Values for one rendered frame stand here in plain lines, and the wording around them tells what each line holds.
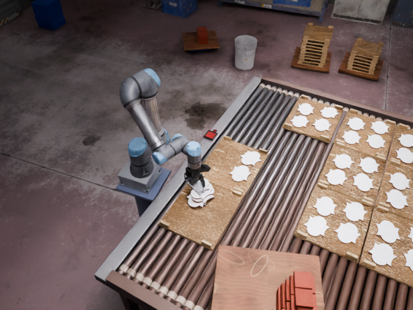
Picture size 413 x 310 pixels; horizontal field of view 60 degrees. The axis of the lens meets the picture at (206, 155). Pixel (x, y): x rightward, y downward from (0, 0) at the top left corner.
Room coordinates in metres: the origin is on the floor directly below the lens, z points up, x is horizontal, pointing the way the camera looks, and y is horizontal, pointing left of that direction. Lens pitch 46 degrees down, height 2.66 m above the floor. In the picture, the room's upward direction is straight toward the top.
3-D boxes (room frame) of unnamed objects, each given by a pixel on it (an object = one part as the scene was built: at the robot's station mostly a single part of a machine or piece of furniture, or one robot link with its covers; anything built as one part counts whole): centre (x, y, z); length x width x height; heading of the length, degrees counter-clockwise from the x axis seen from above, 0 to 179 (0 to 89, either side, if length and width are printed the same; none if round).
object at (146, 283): (1.64, -0.15, 0.90); 1.95 x 0.05 x 0.05; 151
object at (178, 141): (1.42, 0.15, 1.29); 0.11 x 0.11 x 0.08; 43
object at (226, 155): (1.61, -0.17, 0.93); 0.41 x 0.35 x 0.02; 151
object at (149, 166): (1.54, 0.41, 1.01); 0.15 x 0.15 x 0.10
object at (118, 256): (1.74, 0.05, 0.89); 2.08 x 0.08 x 0.06; 151
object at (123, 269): (1.71, -0.02, 0.90); 1.95 x 0.05 x 0.05; 151
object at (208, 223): (1.24, 0.03, 0.93); 0.41 x 0.35 x 0.02; 152
